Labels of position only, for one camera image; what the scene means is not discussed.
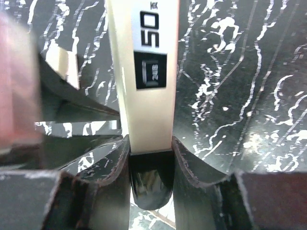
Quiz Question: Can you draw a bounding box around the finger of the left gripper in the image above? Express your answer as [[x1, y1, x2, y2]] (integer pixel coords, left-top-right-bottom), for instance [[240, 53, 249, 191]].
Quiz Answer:
[[38, 47, 119, 117]]

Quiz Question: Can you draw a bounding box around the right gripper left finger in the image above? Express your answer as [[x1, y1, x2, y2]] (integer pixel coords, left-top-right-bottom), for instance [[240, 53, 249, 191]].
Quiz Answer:
[[0, 137, 130, 230]]

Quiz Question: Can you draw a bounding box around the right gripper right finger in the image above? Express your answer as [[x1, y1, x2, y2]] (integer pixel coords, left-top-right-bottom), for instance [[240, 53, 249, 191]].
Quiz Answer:
[[172, 138, 307, 230]]

